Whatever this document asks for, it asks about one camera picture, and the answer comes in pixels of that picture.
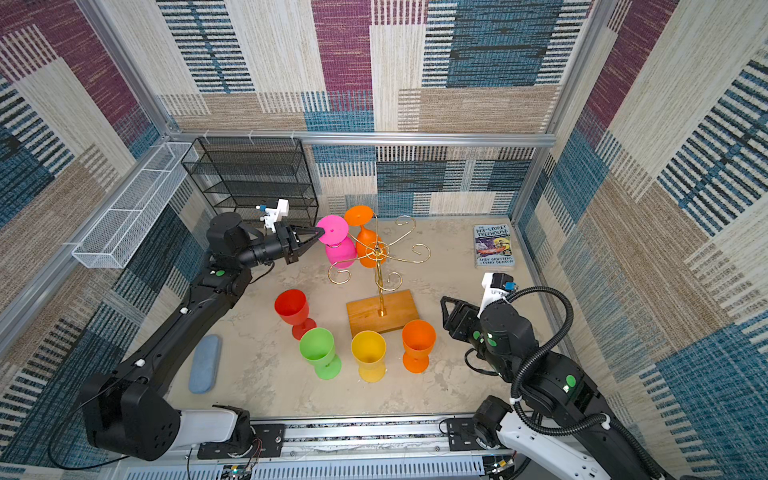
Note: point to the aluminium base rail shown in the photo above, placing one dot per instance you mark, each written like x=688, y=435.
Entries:
x=363, y=447

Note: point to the blue sponge pad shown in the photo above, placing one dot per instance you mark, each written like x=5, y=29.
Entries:
x=205, y=363

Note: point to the red plastic wine glass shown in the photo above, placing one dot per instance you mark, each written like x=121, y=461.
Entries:
x=293, y=308

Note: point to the yellow plastic wine glass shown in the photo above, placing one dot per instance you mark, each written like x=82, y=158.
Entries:
x=369, y=351

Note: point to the wooden rack base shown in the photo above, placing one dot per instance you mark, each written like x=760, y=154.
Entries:
x=382, y=314

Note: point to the green plastic wine glass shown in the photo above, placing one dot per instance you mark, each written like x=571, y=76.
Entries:
x=318, y=348

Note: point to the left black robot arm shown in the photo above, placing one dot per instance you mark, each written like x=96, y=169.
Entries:
x=125, y=411

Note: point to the white mesh basket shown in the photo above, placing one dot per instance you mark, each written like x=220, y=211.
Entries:
x=114, y=239

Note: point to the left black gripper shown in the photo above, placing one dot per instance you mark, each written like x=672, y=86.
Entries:
x=290, y=237

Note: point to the orange back wine glass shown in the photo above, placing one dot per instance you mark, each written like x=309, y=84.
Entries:
x=360, y=216

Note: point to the orange front wine glass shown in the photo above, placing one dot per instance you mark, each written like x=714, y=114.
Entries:
x=418, y=339

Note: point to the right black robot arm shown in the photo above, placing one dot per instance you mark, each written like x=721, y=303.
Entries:
x=555, y=414

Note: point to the pink plastic wine glass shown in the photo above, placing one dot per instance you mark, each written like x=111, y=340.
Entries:
x=339, y=247

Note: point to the orange wine glass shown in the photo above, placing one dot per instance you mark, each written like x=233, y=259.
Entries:
x=418, y=339
x=360, y=216

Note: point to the black wire shelf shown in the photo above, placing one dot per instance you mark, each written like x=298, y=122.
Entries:
x=248, y=175

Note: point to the paperback book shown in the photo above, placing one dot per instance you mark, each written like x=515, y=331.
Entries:
x=492, y=246

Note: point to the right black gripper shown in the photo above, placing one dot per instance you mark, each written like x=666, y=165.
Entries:
x=464, y=313

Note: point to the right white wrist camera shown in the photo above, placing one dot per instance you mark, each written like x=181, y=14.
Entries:
x=497, y=287

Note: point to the gold wire glass rack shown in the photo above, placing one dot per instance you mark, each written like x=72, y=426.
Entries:
x=383, y=250

